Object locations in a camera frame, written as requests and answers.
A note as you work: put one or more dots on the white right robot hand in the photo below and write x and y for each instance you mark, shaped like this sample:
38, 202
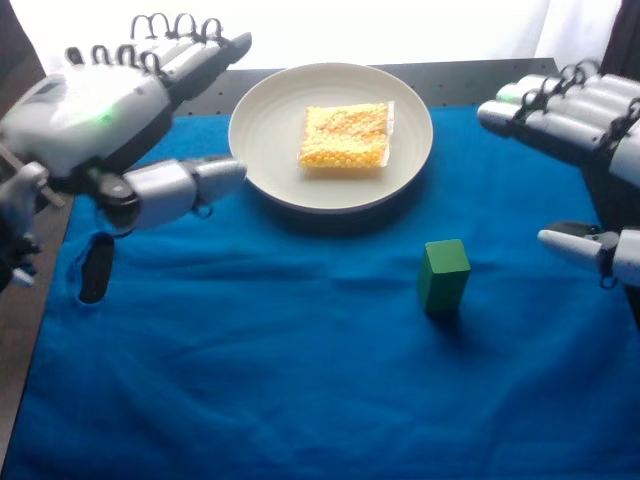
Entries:
575, 115

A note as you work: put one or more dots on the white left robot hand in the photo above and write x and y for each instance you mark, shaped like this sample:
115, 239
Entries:
90, 110

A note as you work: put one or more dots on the green rectangular block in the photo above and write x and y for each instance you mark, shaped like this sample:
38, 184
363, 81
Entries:
442, 280

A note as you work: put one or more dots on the bag of yellow beads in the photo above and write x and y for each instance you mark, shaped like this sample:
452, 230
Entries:
345, 140

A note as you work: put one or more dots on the white round plate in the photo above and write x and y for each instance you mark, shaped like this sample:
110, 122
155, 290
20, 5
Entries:
265, 150

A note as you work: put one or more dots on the dark curtain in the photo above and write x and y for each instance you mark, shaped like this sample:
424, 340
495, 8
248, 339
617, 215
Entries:
20, 40
625, 35

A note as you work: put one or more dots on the white curtain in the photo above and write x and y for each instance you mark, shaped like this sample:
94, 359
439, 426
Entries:
350, 30

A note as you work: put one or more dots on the blue cloth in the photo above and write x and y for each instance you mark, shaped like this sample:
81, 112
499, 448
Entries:
300, 375

